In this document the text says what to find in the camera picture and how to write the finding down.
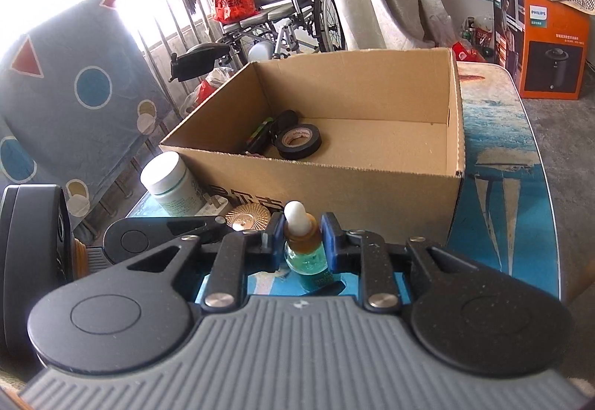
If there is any white pill bottle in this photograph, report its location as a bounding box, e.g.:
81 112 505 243
140 151 206 217

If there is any brown cardboard box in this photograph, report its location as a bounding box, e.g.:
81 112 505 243
160 48 465 244

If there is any red plastic bag on floor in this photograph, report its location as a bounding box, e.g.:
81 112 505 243
180 67 235 116

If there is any green cartoon tube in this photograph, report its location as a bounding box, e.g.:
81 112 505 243
244 118 273 154

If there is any green dropper bottle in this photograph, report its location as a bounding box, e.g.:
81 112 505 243
283 201 341 292

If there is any orange Philips appliance box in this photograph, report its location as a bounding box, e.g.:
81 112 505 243
492 0 590 101

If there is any black cylindrical tube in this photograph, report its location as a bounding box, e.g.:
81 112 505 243
271 110 299 133

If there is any black electrical tape roll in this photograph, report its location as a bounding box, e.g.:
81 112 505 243
274 124 322 160

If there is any folding wheelchair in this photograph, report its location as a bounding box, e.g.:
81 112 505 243
170 0 346 81

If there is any red snack bag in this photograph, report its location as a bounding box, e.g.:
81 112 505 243
452 40 486 63

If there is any gold lid cosmetic jar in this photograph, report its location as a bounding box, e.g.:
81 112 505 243
225 204 271 232

